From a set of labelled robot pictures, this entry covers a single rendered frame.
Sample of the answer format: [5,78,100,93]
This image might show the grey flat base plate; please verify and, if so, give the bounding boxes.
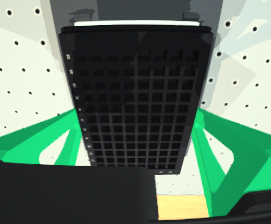
[0,0,271,196]

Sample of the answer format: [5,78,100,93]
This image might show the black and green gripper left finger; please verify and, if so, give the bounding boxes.
[0,108,82,165]

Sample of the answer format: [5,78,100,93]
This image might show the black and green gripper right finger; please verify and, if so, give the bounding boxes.
[191,107,271,217]

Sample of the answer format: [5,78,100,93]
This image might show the dark grey rectangular frame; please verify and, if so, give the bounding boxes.
[50,0,223,108]

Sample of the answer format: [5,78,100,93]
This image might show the black well plate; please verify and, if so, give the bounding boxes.
[58,24,214,175]

